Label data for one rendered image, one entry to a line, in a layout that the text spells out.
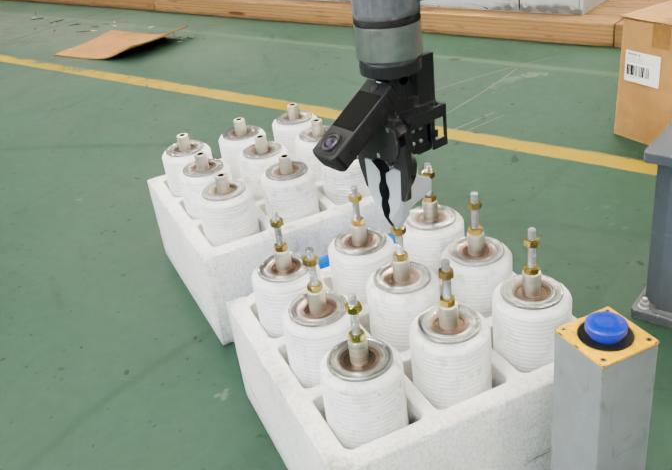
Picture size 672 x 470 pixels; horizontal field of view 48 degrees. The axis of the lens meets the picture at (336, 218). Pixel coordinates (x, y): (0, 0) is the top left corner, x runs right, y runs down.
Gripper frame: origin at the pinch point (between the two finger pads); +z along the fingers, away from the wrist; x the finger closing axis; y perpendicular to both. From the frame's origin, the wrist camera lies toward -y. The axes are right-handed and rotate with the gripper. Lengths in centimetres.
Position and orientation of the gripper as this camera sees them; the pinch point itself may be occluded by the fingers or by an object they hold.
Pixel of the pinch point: (390, 219)
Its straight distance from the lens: 94.1
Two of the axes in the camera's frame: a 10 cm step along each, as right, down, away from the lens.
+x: -6.2, -3.1, 7.2
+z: 1.1, 8.8, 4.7
